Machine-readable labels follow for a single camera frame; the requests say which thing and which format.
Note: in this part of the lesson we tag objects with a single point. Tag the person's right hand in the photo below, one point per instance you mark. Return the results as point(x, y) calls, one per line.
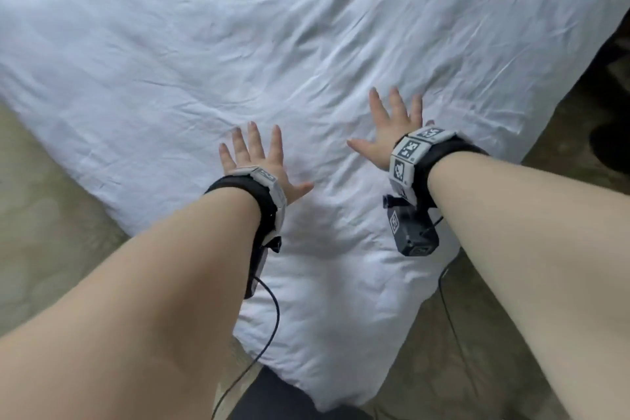
point(391, 132)

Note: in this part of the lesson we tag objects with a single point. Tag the person's left hand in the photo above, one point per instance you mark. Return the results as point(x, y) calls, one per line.
point(256, 159)

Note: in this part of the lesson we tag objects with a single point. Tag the person's left middle finger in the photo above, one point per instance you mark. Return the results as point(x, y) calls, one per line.
point(256, 138)

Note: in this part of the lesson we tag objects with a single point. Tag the person's left thumb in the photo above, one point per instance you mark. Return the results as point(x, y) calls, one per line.
point(299, 190)

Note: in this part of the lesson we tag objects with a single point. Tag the person's left little finger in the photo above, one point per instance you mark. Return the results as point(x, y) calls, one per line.
point(226, 157)

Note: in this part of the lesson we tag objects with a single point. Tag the person's right thumb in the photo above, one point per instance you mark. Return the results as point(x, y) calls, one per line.
point(363, 147)

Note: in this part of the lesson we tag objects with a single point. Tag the person's right middle finger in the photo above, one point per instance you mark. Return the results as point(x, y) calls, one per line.
point(398, 103)

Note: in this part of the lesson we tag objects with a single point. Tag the person's left forearm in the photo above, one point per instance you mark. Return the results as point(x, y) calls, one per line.
point(123, 316)

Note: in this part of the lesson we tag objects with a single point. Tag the person's right forearm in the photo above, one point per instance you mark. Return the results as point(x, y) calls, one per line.
point(541, 257)

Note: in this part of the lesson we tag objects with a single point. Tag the black wristband with marker tiles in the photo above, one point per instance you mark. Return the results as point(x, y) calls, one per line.
point(423, 159)
point(263, 198)

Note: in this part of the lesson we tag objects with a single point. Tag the white bed duvet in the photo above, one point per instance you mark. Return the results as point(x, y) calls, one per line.
point(275, 40)

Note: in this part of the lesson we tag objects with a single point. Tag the person's dark trousers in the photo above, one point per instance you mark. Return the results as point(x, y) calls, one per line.
point(280, 397)

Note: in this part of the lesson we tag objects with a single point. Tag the dark grey wrist camera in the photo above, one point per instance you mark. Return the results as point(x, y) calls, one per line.
point(411, 227)
point(256, 267)

